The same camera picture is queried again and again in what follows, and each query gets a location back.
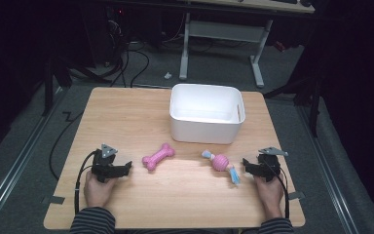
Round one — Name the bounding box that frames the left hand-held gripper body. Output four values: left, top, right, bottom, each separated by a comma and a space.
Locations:
91, 143, 119, 183

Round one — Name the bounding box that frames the pink bone toy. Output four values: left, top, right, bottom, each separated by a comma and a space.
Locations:
141, 142, 176, 173

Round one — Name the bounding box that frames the person's right hand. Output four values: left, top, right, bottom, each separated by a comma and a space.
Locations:
253, 174, 285, 219

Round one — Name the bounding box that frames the bundle of black cables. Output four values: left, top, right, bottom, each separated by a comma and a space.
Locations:
105, 19, 151, 89

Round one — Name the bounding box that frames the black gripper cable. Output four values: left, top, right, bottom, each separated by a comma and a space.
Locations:
266, 158, 290, 219
73, 149, 97, 216

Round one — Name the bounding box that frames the pink ball rope toy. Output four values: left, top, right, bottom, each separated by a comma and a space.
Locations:
201, 149, 242, 186

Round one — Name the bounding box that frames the grey tape piece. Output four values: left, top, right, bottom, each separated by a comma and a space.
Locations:
287, 190, 306, 201
41, 194, 66, 206

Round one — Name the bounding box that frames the white plastic bin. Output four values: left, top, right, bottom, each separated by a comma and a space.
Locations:
168, 83, 246, 145

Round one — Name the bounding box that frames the red object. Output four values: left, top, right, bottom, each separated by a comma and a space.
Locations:
273, 40, 287, 54

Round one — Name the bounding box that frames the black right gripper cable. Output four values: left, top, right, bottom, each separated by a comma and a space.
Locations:
266, 158, 290, 219

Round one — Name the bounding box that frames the wooden desk with grey frame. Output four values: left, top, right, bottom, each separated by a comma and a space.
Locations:
178, 0, 316, 90

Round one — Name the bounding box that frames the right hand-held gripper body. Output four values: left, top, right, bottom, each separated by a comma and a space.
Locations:
256, 146, 289, 183

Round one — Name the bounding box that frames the person's left hand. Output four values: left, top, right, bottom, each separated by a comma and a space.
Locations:
83, 170, 118, 209

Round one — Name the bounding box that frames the black floor cable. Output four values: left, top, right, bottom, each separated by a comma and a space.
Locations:
48, 110, 86, 181

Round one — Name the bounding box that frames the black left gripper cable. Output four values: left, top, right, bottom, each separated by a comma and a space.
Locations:
73, 149, 97, 216

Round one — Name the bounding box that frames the grey floor rail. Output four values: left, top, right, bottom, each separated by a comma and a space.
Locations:
0, 87, 66, 225
295, 104, 360, 234

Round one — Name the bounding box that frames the dark computer tower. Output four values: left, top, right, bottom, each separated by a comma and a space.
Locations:
84, 4, 131, 67

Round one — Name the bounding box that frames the black metal stand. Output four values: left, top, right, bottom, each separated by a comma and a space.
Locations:
262, 72, 324, 138
41, 53, 113, 118

